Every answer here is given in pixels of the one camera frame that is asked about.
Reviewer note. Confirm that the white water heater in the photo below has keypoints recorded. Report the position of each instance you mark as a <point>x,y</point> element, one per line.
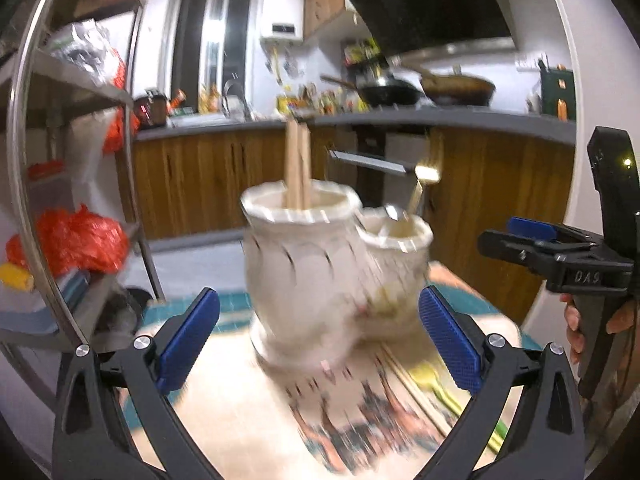
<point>282,12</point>

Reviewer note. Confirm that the sink faucet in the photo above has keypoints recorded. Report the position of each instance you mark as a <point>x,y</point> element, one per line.
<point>235,97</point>

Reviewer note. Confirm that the wooden base cabinet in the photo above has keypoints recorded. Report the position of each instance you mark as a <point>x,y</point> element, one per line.
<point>200,180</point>
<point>500,200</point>

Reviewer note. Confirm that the black wok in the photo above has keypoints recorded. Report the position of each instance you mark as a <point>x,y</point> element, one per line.
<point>390,92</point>

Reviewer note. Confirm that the clear plastic bag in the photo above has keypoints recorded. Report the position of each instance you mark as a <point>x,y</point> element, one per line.
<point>85,50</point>

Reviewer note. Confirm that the grey kitchen countertop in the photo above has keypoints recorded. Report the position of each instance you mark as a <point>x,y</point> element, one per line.
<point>475,120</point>

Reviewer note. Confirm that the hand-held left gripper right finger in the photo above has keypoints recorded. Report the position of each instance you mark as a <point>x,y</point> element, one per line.
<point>450,337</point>

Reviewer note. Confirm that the cooking oil bottles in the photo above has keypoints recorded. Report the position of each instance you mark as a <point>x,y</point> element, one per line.
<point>210,100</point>

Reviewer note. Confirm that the metal fork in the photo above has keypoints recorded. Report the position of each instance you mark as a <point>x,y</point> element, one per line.
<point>425,180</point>

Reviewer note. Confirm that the dark bag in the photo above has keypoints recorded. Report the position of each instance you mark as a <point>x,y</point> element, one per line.
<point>127,307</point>

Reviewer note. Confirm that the printed tablecloth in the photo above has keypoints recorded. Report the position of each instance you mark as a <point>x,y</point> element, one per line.
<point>240,395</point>

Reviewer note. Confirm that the black range hood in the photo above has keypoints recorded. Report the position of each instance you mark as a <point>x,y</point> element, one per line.
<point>430,0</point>

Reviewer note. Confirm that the window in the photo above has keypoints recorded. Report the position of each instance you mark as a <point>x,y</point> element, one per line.
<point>215,50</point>

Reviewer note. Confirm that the built-in oven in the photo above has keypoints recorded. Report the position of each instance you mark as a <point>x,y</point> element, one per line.
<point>380,145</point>

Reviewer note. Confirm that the yellow container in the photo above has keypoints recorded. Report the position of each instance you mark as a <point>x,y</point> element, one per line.
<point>286,104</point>

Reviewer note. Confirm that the person's right hand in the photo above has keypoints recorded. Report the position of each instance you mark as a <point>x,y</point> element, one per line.
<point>575,330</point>

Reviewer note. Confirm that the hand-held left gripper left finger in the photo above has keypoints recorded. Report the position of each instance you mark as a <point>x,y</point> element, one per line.
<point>190,340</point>

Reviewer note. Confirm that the stack of blue trays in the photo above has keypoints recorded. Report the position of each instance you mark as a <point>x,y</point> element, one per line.
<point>45,305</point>

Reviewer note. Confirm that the wooden wall cabinet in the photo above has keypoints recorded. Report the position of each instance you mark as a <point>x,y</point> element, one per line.
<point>330,0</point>

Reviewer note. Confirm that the wall spice shelf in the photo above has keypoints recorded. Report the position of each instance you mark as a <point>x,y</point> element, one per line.
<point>362,52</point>

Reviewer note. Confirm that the white plastic bag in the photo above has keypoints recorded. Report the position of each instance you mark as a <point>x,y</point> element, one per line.
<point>92,160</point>

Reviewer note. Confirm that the row of seasoning bottles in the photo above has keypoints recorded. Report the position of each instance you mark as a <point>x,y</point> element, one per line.
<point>335,100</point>

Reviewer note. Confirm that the dark rice cooker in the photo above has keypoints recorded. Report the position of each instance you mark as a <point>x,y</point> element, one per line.
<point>150,110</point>

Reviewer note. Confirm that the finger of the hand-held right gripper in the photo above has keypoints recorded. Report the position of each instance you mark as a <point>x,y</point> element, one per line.
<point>532,228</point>
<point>520,252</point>

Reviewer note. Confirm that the wall socket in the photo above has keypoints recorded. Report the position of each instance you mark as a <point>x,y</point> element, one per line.
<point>530,61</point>

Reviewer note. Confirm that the yellow packet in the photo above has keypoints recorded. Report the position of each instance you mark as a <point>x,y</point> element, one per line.
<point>15,276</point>

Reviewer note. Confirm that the metal shelf rack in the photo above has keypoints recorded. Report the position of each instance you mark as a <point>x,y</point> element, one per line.
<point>20,110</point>

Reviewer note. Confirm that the white floral ceramic utensil holder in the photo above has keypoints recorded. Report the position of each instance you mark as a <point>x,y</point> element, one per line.
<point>300,270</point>

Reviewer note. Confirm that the red plastic bag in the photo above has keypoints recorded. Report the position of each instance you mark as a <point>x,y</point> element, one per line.
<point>116,110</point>
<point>75,240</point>

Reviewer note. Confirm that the brown wok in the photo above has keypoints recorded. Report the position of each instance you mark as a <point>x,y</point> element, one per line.
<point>460,89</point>

